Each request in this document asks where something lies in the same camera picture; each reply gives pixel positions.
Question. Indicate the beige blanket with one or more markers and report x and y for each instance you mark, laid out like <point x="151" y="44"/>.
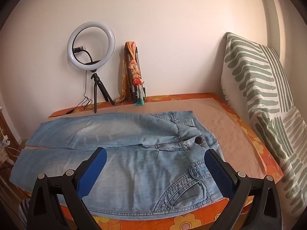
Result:
<point x="230" y="134"/>

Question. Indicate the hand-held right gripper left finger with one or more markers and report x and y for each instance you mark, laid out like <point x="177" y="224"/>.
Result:
<point x="92" y="172"/>

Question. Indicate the orange floral bedsheet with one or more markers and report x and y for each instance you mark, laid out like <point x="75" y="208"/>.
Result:
<point x="168" y="222"/>

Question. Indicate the green striped white pillow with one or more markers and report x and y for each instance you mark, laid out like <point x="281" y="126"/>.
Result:
<point x="287" y="153"/>
<point x="251" y="76"/>

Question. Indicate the black mini tripod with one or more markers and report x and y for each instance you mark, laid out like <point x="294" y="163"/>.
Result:
<point x="96" y="86"/>

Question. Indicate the striped clothing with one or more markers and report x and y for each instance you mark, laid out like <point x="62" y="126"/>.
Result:
<point x="24" y="215"/>

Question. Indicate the light blue denim pants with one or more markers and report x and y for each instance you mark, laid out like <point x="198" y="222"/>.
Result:
<point x="134" y="148"/>

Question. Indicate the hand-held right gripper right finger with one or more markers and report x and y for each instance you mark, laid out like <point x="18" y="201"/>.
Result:
<point x="219" y="175"/>

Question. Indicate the folded silver tripod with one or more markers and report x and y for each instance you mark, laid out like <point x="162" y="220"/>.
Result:
<point x="132" y="86"/>

